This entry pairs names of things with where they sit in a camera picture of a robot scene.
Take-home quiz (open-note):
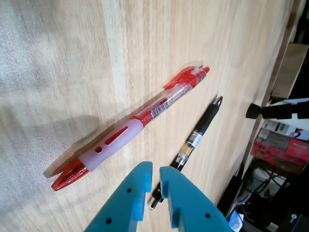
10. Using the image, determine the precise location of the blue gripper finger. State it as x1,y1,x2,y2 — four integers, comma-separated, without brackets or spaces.
84,161,153,232
159,166,233,232

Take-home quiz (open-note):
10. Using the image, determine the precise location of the red retractable gel pen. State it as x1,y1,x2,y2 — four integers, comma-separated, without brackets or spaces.
51,66,210,191

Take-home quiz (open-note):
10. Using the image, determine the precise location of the black pen with silver clip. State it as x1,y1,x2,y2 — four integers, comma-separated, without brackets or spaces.
147,96,223,210

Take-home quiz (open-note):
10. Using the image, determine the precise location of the red cardboard box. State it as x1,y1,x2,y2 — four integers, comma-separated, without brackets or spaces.
250,128,309,175

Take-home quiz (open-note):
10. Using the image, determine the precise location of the white printed box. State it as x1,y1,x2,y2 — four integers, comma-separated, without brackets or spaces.
262,119,309,142

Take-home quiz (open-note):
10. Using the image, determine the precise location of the wooden shelf board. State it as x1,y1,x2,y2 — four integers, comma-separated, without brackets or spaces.
271,43,309,99

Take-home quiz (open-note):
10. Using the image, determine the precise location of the black camera tripod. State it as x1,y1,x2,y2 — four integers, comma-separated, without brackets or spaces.
245,98,309,120

